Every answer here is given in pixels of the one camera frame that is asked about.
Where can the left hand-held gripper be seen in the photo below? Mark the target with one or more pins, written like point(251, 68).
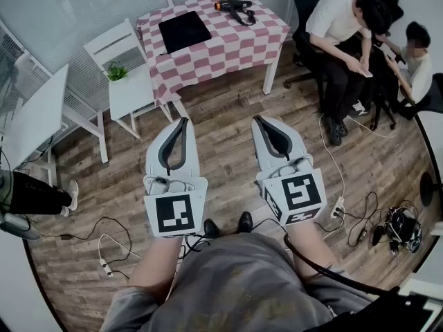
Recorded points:
point(173, 216)

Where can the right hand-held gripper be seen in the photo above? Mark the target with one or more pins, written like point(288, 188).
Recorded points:
point(297, 195)

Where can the black cloth bag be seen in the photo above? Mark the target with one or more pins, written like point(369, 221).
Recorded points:
point(185, 31)

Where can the person's right forearm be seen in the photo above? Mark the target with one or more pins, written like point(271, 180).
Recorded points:
point(308, 247)

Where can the person's left forearm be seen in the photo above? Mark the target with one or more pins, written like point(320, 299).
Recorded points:
point(155, 272)

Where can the white chair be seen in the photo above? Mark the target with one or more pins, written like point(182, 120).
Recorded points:
point(131, 95)

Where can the person's right black shoe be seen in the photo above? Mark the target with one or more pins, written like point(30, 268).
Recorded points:
point(245, 221)

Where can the person's black shoe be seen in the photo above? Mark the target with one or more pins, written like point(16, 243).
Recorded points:
point(212, 228)
point(245, 221)

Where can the person's left black shoe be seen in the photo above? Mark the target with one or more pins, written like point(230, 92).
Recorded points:
point(212, 228)

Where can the white power strip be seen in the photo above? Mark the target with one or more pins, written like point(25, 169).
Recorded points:
point(106, 267)
point(337, 207)

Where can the small green potted plant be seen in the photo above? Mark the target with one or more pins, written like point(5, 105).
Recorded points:
point(116, 73)

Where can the red white checkered tablecloth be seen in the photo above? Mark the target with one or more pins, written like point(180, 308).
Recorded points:
point(225, 50)

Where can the white desk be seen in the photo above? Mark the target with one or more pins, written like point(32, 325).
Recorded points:
point(34, 116)

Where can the person's grey shirt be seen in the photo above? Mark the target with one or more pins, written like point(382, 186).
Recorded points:
point(235, 289)

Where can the black round stand base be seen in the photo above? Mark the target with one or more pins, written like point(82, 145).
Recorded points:
point(426, 189)

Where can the grey device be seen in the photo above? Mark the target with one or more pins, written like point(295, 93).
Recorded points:
point(17, 227)

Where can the black chest pack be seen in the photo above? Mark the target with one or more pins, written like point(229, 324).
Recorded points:
point(380, 313)

